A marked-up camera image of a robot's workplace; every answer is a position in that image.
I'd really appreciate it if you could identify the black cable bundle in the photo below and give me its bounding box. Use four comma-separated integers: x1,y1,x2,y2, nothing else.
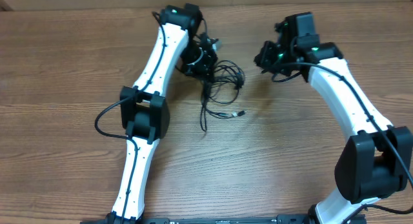
199,59,248,133

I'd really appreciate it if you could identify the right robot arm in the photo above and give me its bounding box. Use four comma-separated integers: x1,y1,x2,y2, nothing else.
254,12,412,223

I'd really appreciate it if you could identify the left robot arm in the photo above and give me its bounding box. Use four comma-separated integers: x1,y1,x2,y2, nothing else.
104,3,217,223

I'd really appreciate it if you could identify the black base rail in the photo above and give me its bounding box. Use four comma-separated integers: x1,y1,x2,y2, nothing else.
80,213,367,224

